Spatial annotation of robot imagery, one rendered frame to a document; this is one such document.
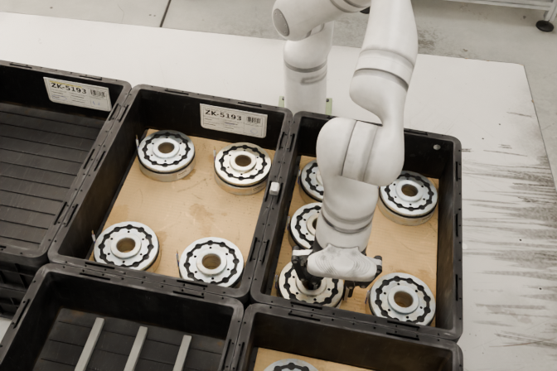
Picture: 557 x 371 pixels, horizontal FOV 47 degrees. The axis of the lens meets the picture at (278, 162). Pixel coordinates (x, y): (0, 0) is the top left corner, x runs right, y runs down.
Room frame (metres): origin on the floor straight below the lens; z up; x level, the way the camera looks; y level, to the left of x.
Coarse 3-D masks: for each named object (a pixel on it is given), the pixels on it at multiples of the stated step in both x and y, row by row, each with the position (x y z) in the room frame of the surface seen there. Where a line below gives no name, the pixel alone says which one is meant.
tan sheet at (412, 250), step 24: (384, 216) 0.71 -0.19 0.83; (432, 216) 0.72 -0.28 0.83; (288, 240) 0.64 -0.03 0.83; (384, 240) 0.66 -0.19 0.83; (408, 240) 0.66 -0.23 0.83; (432, 240) 0.66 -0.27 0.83; (384, 264) 0.61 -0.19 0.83; (408, 264) 0.61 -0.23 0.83; (432, 264) 0.62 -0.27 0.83; (360, 288) 0.56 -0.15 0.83; (432, 288) 0.57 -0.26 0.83; (360, 312) 0.51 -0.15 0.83
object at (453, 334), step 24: (360, 120) 0.84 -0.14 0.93; (288, 144) 0.77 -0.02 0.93; (456, 144) 0.80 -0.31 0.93; (288, 168) 0.71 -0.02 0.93; (456, 168) 0.76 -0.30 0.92; (456, 192) 0.69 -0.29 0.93; (456, 216) 0.65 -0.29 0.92; (264, 240) 0.57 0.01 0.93; (456, 240) 0.59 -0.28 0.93; (264, 264) 0.52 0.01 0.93; (456, 264) 0.55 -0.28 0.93; (456, 288) 0.52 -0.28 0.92; (312, 312) 0.45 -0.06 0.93; (336, 312) 0.45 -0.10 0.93; (456, 312) 0.47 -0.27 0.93; (432, 336) 0.43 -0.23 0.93; (456, 336) 0.43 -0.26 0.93
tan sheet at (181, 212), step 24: (216, 144) 0.85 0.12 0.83; (120, 192) 0.71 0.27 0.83; (144, 192) 0.72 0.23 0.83; (168, 192) 0.72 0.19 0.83; (192, 192) 0.73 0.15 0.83; (216, 192) 0.73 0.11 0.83; (120, 216) 0.66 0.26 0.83; (144, 216) 0.67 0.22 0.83; (168, 216) 0.67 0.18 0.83; (192, 216) 0.67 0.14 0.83; (216, 216) 0.68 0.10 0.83; (240, 216) 0.68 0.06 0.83; (168, 240) 0.62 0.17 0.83; (192, 240) 0.62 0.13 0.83; (240, 240) 0.63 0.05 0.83; (168, 264) 0.57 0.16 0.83
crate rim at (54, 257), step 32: (128, 96) 0.86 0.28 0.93; (192, 96) 0.87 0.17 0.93; (288, 128) 0.81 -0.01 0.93; (96, 160) 0.70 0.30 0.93; (64, 224) 0.56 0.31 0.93; (256, 224) 0.59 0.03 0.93; (64, 256) 0.51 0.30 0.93; (256, 256) 0.54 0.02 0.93; (192, 288) 0.47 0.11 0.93; (224, 288) 0.48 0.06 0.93
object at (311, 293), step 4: (296, 280) 0.54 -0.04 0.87; (320, 280) 0.54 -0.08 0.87; (324, 280) 0.54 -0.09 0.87; (296, 284) 0.53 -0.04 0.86; (300, 284) 0.53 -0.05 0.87; (324, 284) 0.54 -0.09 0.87; (300, 288) 0.53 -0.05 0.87; (304, 288) 0.53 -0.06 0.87; (320, 288) 0.53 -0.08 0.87; (324, 288) 0.53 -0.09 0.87; (300, 292) 0.52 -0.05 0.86; (304, 292) 0.52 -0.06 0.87; (308, 292) 0.52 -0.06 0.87; (312, 292) 0.52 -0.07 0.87; (316, 292) 0.52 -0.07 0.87; (320, 292) 0.52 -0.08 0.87; (312, 296) 0.52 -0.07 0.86
